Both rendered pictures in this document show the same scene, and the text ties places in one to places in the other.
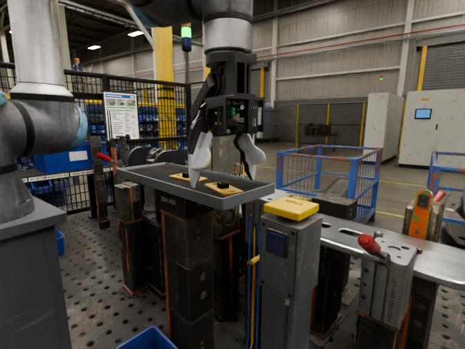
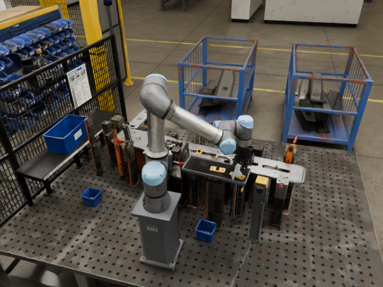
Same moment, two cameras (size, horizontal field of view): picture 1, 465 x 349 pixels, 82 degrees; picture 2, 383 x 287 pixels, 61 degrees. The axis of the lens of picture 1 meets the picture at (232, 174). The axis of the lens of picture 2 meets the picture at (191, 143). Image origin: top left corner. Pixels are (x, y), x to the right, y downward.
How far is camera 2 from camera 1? 1.47 m
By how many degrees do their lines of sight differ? 29
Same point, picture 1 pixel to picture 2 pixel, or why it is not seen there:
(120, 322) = not seen: hidden behind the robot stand
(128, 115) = (82, 82)
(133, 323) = (180, 221)
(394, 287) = (284, 190)
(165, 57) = (94, 18)
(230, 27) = (248, 142)
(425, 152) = (286, 7)
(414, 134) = not seen: outside the picture
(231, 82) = (248, 155)
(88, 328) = not seen: hidden behind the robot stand
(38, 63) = (162, 144)
